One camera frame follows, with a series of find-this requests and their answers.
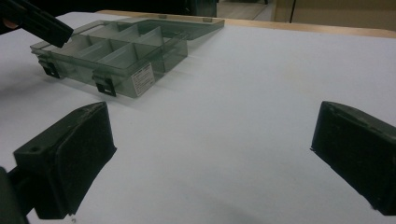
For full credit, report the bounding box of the white table cover sheet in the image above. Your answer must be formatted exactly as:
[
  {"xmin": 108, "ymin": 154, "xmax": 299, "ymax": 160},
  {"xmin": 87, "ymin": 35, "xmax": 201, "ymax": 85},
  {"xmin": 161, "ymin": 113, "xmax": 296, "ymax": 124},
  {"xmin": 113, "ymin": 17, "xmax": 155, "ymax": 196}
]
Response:
[{"xmin": 0, "ymin": 11, "xmax": 396, "ymax": 224}]

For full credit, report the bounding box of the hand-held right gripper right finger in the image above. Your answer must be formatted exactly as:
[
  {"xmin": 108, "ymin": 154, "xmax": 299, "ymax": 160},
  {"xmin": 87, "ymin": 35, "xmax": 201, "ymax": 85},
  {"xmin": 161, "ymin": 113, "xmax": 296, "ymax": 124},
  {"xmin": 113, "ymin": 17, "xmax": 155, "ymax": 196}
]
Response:
[{"xmin": 310, "ymin": 100, "xmax": 396, "ymax": 217}]

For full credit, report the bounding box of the translucent grey compartment box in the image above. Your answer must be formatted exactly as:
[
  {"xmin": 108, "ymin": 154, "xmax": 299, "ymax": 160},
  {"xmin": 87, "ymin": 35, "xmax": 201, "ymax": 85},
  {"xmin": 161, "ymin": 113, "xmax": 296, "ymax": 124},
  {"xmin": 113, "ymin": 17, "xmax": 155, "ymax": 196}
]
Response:
[{"xmin": 29, "ymin": 16, "xmax": 226, "ymax": 99}]

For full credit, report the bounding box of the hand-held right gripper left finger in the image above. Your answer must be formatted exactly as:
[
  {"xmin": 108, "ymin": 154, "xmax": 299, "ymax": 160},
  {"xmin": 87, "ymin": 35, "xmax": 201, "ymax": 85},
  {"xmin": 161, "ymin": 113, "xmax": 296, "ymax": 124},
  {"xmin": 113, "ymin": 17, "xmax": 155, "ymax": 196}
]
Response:
[{"xmin": 13, "ymin": 101, "xmax": 118, "ymax": 220}]

